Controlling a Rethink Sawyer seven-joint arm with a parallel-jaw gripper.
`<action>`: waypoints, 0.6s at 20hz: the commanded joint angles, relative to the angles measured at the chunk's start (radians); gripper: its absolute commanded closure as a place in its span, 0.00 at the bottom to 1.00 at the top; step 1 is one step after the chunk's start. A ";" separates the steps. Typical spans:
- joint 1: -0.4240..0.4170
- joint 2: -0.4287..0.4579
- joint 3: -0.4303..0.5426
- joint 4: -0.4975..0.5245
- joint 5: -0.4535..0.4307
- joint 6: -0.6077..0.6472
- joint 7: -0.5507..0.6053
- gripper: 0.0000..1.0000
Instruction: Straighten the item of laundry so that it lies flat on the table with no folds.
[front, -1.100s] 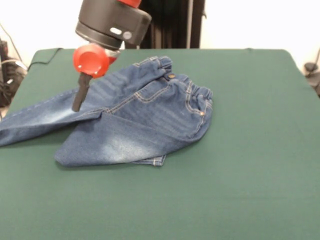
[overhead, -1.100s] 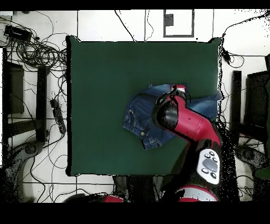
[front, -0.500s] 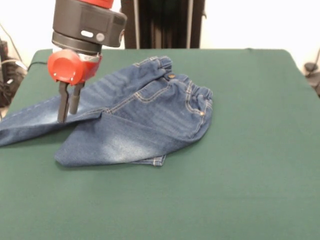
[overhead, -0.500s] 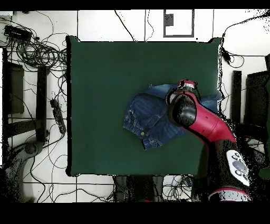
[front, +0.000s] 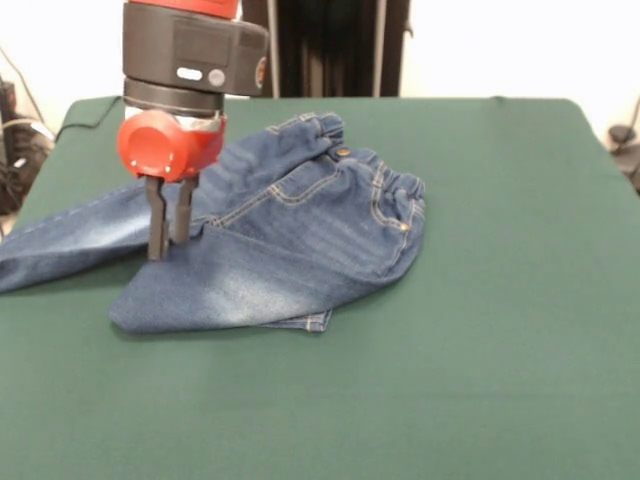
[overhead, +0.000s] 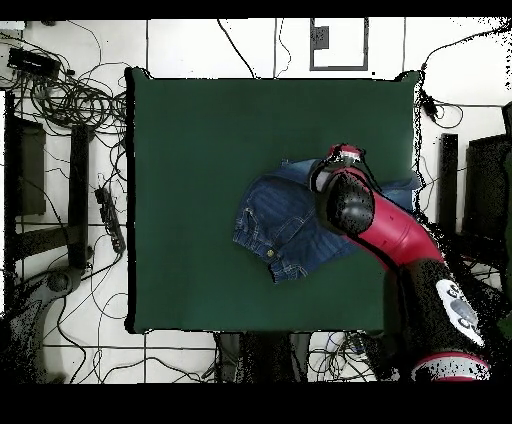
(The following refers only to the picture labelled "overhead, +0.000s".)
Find black box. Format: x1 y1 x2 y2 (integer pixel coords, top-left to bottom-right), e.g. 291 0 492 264
6 46 62 80

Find grey round stand base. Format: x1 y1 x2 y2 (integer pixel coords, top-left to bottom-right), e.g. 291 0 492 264
7 265 84 383

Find black power adapter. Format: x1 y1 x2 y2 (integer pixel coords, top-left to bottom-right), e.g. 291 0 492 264
419 93 440 123

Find thin black cable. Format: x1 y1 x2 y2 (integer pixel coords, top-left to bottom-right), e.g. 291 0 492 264
272 18 292 79

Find black table frame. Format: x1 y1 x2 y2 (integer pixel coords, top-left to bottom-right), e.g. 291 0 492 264
433 101 512 277
3 89 95 273

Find blue denim jeans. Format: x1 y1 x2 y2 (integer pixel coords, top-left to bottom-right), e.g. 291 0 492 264
232 157 421 285

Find black power strip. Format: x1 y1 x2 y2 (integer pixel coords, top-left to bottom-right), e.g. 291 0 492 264
94 186 128 254

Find dark green table cloth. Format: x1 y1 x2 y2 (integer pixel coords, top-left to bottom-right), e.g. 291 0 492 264
125 66 421 336

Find thick black cable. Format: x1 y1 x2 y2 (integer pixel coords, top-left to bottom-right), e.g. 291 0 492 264
216 18 257 79

